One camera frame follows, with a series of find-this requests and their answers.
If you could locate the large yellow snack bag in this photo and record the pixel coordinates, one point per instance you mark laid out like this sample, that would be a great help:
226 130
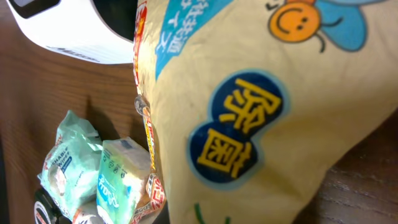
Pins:
250 102

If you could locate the teal tissue pack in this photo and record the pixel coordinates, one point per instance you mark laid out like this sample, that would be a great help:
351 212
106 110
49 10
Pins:
123 171

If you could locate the teal wet wipes pack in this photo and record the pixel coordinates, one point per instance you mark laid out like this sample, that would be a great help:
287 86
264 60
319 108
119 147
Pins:
70 170

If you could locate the green Zam-Buk box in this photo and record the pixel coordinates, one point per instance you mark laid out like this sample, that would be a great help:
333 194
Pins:
46 211

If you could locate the orange tissue pack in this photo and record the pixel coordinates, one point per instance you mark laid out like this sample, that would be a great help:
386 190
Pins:
87 214

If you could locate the white barcode scanner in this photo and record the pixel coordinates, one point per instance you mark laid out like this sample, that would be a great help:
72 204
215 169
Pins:
98 31

